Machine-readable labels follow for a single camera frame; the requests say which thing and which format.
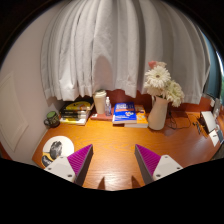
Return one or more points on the white yellow book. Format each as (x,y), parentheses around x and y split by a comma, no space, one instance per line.
(73,121)

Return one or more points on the grey black computer mouse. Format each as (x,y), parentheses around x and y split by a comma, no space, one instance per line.
(56,150)

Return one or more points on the clear small spray bottle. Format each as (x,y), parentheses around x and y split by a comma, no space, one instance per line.
(108,108)

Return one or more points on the white pleated curtain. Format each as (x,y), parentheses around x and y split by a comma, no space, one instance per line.
(116,46)

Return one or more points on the white paper card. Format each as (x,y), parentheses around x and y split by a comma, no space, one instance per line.
(215,137)

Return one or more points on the cream ceramic pitcher vase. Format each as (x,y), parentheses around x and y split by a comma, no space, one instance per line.
(158,115)

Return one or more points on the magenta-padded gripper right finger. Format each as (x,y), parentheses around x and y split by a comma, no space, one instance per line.
(163,166)

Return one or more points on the dark green mug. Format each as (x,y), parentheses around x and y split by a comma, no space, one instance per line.
(52,119)

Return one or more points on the orange book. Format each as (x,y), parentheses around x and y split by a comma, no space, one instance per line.
(141,120)

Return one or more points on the cream lidded tumbler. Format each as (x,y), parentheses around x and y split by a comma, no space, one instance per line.
(99,102)

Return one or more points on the blue book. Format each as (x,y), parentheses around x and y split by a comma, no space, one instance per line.
(124,112)

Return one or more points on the dark pen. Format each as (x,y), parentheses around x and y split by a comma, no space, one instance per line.
(198,128)

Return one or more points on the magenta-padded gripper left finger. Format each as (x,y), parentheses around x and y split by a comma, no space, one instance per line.
(63,166)

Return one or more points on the yellow black book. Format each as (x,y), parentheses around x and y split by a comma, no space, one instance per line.
(78,106)

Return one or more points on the white yellow round mouse pad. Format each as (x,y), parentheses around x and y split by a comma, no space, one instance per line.
(66,144)

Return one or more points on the red flat book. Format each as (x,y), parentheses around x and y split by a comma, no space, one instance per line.
(100,117)

